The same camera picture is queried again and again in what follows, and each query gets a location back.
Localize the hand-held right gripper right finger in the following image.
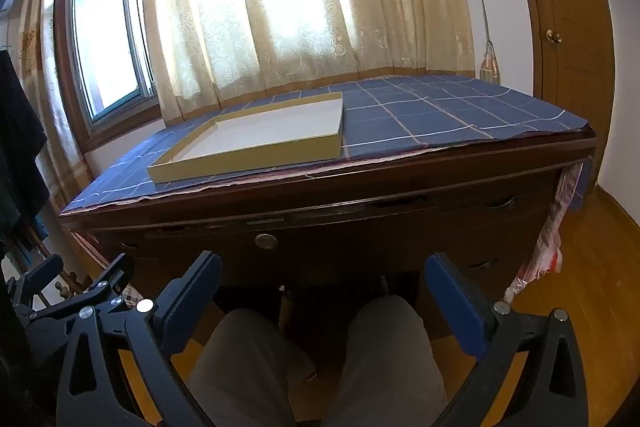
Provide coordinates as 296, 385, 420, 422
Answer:
424, 251, 590, 427

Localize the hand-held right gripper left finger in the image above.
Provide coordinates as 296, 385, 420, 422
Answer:
56, 250, 223, 427

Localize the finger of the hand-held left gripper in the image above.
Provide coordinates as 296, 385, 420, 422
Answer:
7, 255, 65, 320
65, 254, 136, 320

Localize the shallow cardboard tray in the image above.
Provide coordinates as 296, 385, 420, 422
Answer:
147, 92, 346, 185

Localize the small wooden drawer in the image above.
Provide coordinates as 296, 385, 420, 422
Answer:
85, 229, 147, 260
435, 179, 558, 233
450, 227, 546, 293

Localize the plaid cloth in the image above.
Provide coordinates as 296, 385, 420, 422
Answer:
120, 284, 148, 310

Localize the wooden coat rack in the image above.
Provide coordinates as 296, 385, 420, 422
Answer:
20, 222, 118, 308

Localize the teal hanging garment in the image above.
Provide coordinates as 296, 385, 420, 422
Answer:
32, 209, 51, 240

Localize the person's left leg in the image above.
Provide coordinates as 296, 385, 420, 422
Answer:
187, 309, 316, 427

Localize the person's leg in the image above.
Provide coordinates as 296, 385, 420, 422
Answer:
320, 294, 447, 427
187, 309, 316, 427

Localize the person's right leg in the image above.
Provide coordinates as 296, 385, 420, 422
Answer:
320, 294, 447, 427

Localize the red white plastic bag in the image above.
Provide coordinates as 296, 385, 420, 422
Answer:
502, 242, 565, 305

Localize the dark blue hanging jacket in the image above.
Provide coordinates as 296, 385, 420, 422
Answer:
0, 49, 49, 230

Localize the dark wooden desk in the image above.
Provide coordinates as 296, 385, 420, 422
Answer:
59, 127, 598, 343

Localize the cream patterned curtain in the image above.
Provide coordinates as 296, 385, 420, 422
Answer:
15, 0, 96, 208
142, 0, 476, 122

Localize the blue checked tablecloth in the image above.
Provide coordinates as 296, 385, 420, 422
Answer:
60, 74, 596, 214

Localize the curtain tassel tieback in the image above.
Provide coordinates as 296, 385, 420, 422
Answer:
475, 0, 502, 84

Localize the wooden door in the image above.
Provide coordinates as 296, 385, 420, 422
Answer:
499, 0, 617, 200

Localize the window with brown frame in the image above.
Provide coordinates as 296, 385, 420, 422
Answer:
52, 0, 166, 142

